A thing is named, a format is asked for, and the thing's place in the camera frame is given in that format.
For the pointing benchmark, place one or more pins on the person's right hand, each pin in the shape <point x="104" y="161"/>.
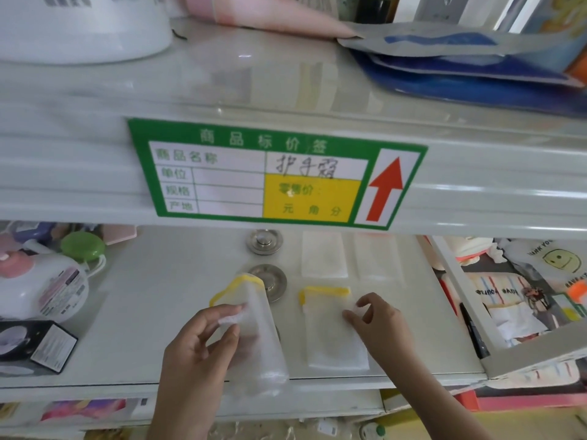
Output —
<point x="383" y="334"/>

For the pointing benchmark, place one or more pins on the white metal shelf board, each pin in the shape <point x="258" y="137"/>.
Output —
<point x="151" y="306"/>
<point x="293" y="100"/>

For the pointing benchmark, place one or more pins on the round metal drain plug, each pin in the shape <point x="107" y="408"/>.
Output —
<point x="274" y="281"/>
<point x="263" y="241"/>

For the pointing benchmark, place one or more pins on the orange small item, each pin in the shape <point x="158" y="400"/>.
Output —
<point x="578" y="295"/>

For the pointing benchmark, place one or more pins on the white pink bottle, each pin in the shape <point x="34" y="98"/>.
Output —
<point x="41" y="288"/>

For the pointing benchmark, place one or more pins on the green price label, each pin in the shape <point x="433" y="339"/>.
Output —
<point x="275" y="174"/>

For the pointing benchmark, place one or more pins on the silver blue pouch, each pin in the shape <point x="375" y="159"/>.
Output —
<point x="449" y="41"/>

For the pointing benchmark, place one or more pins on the person's left hand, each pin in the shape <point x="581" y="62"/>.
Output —
<point x="192" y="357"/>

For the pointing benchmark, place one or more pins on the purple plastic item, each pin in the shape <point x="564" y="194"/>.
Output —
<point x="30" y="232"/>

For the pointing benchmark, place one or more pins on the white green small bottle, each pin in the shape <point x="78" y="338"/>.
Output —
<point x="372" y="430"/>

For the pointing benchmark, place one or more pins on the white round appliance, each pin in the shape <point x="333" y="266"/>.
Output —
<point x="78" y="27"/>

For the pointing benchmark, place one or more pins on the white smiley face bag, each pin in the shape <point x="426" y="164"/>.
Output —
<point x="550" y="261"/>

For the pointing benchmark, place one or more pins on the pink flat item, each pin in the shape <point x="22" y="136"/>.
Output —
<point x="120" y="233"/>

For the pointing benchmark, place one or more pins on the red box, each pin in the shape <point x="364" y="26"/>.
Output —
<point x="527" y="398"/>

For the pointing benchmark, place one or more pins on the black product box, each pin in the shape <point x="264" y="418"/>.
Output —
<point x="36" y="345"/>

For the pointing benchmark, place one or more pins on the black pen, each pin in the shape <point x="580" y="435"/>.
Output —
<point x="473" y="332"/>

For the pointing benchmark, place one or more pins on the green round case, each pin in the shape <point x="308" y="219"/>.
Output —
<point x="82" y="246"/>

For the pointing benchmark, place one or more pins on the person's left forearm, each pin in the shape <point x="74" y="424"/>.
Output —
<point x="190" y="421"/>

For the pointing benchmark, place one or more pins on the striped cartoon cloth bag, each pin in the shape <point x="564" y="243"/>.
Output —
<point x="513" y="306"/>

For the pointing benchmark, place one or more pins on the person's right thumb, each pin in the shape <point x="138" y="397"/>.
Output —
<point x="354" y="319"/>

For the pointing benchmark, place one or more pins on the dark bottle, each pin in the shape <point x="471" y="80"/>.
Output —
<point x="372" y="6"/>

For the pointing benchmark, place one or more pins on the person's left thumb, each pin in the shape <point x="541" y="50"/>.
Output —
<point x="225" y="339"/>

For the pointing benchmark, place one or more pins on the colourful flat packet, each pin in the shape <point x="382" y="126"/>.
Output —
<point x="82" y="410"/>

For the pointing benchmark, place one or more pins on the white mesh bag yellow trim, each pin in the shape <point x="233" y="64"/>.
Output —
<point x="330" y="336"/>
<point x="261" y="343"/>

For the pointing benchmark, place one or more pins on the person's right forearm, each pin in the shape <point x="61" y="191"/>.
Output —
<point x="435" y="407"/>

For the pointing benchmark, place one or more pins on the plain white mesh bag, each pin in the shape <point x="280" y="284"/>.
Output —
<point x="377" y="257"/>
<point x="324" y="254"/>

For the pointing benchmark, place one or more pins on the dark blue pouch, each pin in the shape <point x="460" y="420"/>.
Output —
<point x="458" y="80"/>

